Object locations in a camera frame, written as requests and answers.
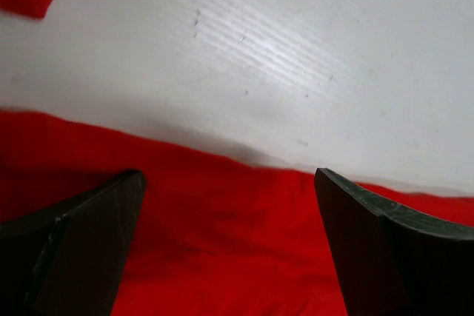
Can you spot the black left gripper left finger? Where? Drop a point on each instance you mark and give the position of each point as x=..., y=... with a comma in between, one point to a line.
x=68, y=258

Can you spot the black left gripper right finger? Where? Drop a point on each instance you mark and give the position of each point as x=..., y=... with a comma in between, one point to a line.
x=391, y=259

